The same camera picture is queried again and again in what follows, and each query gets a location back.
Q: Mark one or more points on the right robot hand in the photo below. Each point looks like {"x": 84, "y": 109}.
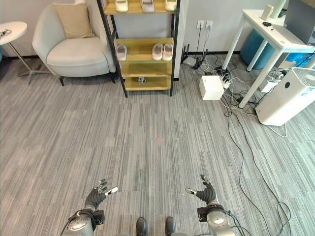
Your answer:
{"x": 208, "y": 192}

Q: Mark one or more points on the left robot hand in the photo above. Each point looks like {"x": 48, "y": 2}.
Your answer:
{"x": 94, "y": 196}

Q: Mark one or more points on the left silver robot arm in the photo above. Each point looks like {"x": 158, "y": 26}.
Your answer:
{"x": 82, "y": 221}

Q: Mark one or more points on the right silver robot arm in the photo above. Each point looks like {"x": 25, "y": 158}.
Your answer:
{"x": 219, "y": 220}

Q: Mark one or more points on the right dark robot foot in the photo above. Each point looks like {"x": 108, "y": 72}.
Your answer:
{"x": 169, "y": 225}

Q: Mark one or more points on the dark robot foot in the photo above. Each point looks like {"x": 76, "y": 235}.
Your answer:
{"x": 141, "y": 225}
{"x": 169, "y": 225}

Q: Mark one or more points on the left dark robot foot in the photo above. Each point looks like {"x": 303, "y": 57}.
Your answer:
{"x": 141, "y": 225}

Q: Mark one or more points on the white cardboard box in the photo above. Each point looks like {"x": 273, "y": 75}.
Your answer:
{"x": 212, "y": 87}

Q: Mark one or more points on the white power strip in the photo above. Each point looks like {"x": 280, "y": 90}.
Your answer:
{"x": 226, "y": 82}

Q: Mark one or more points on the white air purifier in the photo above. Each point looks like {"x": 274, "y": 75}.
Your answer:
{"x": 288, "y": 98}

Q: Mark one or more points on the small grey toy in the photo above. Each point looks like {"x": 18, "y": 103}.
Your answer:
{"x": 141, "y": 79}

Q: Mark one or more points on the black router with antennas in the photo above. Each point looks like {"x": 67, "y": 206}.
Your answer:
{"x": 194, "y": 59}

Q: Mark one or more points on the white headset device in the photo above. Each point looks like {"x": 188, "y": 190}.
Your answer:
{"x": 276, "y": 76}

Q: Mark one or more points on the white slipper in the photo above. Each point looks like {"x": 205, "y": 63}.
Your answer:
{"x": 148, "y": 5}
{"x": 157, "y": 51}
{"x": 121, "y": 52}
{"x": 121, "y": 5}
{"x": 170, "y": 4}
{"x": 167, "y": 51}

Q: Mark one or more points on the light grey armchair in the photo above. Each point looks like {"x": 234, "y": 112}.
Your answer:
{"x": 73, "y": 46}

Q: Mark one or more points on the teal round pouf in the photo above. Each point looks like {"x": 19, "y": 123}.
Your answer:
{"x": 256, "y": 48}

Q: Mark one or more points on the blue plastic bag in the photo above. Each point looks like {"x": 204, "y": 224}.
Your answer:
{"x": 299, "y": 57}

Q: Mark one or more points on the white desk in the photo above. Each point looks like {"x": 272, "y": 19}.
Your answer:
{"x": 268, "y": 37}

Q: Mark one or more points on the beige cushion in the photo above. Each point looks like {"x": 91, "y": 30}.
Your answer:
{"x": 73, "y": 20}

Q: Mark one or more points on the small black desk object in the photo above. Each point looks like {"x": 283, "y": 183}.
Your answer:
{"x": 266, "y": 23}

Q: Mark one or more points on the round white side table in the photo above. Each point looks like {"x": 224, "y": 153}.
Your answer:
{"x": 12, "y": 34}

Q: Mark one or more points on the white cylinder container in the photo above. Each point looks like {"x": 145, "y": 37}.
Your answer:
{"x": 267, "y": 11}

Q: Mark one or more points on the grey monitor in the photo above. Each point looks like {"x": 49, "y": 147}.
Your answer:
{"x": 299, "y": 20}

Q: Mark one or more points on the wooden shoe rack black frame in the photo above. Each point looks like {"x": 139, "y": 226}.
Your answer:
{"x": 142, "y": 46}

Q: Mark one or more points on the wall socket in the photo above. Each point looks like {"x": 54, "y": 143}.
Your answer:
{"x": 209, "y": 24}
{"x": 200, "y": 24}

